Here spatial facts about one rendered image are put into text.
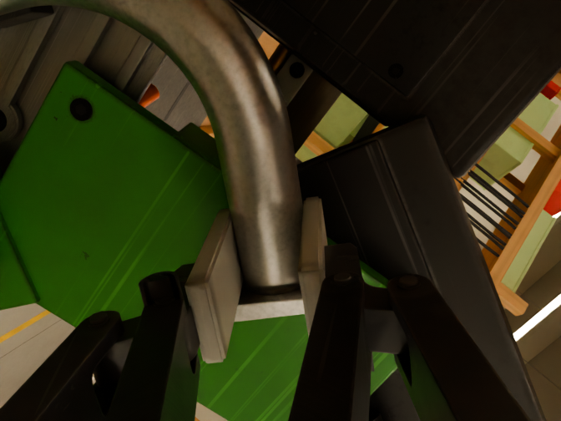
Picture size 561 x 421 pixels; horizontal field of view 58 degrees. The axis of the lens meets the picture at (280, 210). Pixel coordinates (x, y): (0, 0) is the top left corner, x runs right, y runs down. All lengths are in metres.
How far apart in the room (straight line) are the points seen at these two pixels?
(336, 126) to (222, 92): 2.85
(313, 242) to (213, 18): 0.08
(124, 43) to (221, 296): 0.13
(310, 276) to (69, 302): 0.16
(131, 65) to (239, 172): 0.08
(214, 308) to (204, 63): 0.08
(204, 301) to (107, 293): 0.11
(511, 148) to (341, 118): 1.11
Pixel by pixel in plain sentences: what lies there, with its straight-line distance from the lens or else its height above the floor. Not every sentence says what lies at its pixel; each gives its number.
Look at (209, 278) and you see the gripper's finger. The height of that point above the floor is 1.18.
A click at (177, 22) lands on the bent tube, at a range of 0.19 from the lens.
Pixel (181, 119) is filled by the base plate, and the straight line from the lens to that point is 0.87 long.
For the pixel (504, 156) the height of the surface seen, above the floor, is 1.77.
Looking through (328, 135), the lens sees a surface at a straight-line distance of 2.98.
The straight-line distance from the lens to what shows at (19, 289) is 0.28.
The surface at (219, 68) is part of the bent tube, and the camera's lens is 0.18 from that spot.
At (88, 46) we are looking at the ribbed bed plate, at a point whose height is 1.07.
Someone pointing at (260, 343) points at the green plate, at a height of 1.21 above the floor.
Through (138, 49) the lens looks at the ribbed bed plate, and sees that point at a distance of 0.24.
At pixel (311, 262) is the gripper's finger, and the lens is 0.16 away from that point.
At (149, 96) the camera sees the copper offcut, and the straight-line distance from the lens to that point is 0.68.
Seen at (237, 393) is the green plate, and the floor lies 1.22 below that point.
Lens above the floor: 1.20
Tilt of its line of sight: 5 degrees down
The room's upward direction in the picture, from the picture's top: 130 degrees clockwise
